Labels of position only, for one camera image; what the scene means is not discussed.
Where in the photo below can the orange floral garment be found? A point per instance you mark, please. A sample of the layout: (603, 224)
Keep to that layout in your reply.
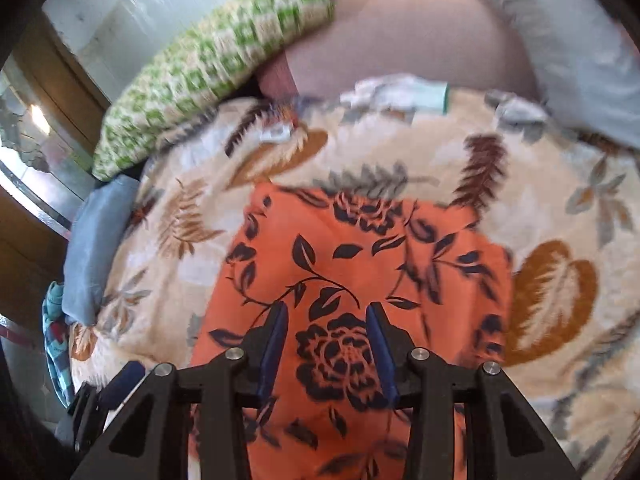
(340, 270)

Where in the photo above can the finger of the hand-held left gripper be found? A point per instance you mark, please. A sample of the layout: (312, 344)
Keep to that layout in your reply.
(122, 379)

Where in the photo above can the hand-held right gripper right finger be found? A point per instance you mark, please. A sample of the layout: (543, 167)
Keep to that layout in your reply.
(382, 360)

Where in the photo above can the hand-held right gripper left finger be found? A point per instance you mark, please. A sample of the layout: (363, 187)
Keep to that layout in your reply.
(272, 355)

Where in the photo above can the grey-blue folded cloth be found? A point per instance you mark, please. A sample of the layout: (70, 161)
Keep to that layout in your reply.
(95, 250)

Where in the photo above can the wooden window frame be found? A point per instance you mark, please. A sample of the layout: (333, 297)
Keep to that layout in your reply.
(40, 125)

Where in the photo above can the green patterned pillow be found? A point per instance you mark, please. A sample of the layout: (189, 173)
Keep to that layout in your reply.
(215, 65)

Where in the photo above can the pale grey pillow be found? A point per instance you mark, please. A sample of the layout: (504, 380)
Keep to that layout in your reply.
(575, 45)

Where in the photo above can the beige leaf print blanket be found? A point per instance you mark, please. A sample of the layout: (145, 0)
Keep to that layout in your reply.
(560, 220)

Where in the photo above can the teal striped cloth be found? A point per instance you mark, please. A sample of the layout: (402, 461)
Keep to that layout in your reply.
(55, 340)

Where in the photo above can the small white teal cloth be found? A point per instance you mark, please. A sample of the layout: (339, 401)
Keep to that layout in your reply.
(400, 92)

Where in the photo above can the mauve pillow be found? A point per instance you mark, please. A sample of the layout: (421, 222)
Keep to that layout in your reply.
(415, 35)

